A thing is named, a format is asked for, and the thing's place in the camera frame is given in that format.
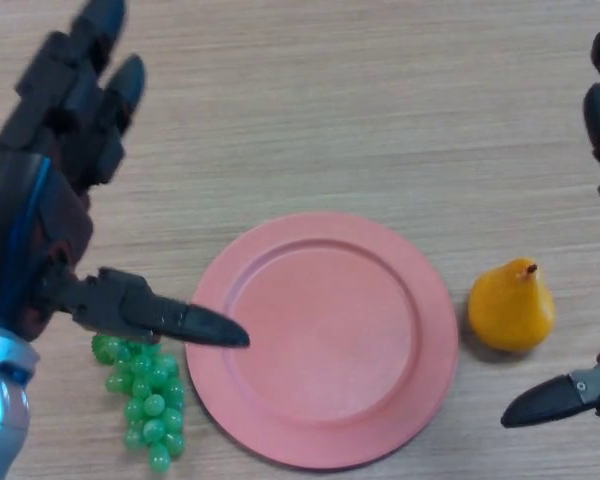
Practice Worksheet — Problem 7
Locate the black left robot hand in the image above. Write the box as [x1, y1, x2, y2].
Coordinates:
[0, 0, 251, 349]

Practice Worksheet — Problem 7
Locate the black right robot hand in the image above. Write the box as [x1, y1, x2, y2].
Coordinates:
[500, 30, 600, 429]

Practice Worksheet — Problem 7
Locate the yellow pear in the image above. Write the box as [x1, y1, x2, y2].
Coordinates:
[468, 257, 556, 354]

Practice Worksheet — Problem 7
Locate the pink round plate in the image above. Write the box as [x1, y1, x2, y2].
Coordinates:
[184, 212, 460, 471]

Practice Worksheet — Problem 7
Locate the green grape bunch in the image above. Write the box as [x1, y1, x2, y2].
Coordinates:
[90, 333, 187, 474]

